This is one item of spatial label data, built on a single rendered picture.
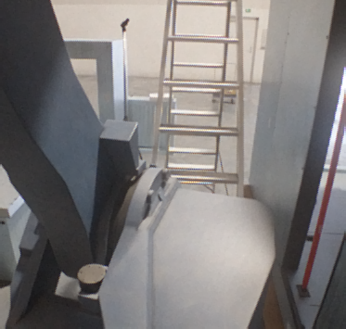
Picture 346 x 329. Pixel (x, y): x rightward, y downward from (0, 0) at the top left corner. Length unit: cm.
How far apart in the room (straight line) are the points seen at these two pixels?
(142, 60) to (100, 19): 200
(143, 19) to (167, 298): 1103
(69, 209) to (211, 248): 30
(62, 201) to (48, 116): 17
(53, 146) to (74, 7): 1160
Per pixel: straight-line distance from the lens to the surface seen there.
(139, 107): 442
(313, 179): 180
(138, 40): 1146
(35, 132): 55
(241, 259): 65
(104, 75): 363
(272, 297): 222
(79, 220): 66
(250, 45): 1131
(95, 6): 1187
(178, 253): 65
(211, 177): 153
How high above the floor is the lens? 173
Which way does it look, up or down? 23 degrees down
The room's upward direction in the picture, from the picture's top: 2 degrees clockwise
